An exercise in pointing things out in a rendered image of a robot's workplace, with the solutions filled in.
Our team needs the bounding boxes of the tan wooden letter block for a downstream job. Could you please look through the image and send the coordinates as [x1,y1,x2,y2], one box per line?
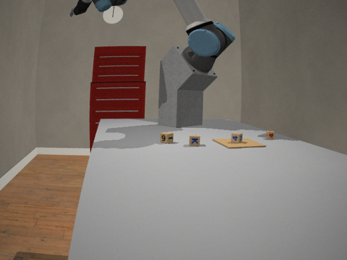
[160,132,174,144]
[266,131,275,140]
[189,134,200,146]
[231,132,243,143]

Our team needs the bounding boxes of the tan flat mat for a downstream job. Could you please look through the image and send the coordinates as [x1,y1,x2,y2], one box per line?
[213,138,266,148]

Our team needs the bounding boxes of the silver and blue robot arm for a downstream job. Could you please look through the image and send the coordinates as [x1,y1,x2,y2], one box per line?
[92,0,235,73]

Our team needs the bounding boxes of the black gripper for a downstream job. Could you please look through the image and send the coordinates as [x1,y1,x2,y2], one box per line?
[70,0,92,17]

